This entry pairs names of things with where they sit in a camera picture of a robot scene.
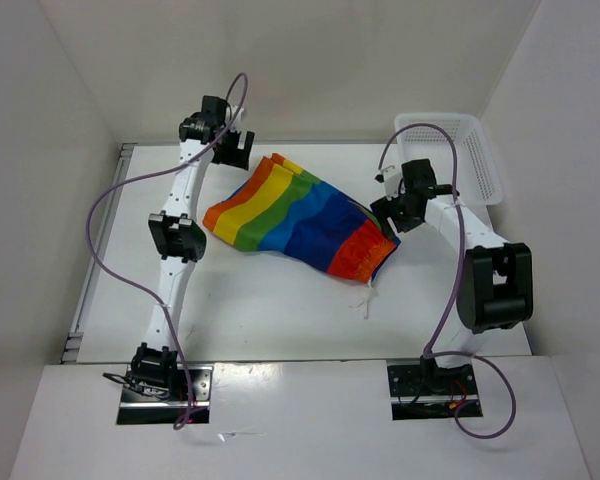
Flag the rainbow striped shorts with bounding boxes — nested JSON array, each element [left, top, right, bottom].
[[203, 153, 399, 284]]

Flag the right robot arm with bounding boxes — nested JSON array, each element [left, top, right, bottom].
[[371, 159, 533, 393]]

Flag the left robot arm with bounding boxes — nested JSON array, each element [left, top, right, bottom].
[[129, 96, 255, 400]]

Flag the white plastic basket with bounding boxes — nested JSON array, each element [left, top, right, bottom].
[[394, 112, 504, 207]]

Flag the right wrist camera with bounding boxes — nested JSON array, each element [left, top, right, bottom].
[[375, 165, 405, 200]]

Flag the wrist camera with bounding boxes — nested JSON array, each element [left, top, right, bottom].
[[375, 165, 405, 200], [225, 104, 246, 132]]

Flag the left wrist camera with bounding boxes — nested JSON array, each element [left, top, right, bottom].
[[225, 104, 246, 132]]

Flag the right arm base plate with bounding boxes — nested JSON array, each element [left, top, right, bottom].
[[387, 361, 483, 421]]

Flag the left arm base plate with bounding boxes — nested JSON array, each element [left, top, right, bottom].
[[107, 364, 214, 426]]

